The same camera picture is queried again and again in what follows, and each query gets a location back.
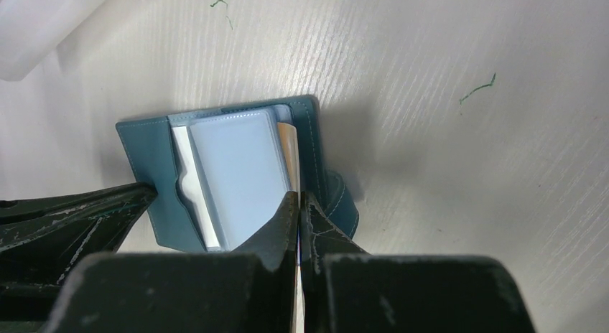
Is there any gold VIP card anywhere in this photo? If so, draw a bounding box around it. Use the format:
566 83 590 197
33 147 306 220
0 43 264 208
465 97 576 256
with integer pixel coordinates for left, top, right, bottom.
277 123 305 333

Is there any clear plastic tray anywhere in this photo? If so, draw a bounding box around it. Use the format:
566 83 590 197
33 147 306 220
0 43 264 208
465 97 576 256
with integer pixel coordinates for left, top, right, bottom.
1 0 106 81

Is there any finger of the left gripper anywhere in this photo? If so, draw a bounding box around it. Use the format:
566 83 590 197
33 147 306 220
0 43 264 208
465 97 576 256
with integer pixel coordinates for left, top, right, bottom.
1 182 157 322

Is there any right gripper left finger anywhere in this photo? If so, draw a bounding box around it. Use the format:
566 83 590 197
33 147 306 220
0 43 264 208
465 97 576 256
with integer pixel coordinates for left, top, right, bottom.
43 192 300 332

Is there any blue leather card holder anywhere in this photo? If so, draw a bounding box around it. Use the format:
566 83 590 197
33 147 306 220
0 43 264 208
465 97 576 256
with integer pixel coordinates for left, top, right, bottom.
116 95 359 253

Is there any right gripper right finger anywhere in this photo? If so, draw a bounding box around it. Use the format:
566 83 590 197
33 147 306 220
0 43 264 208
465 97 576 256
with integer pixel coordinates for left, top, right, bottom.
302 193 534 332

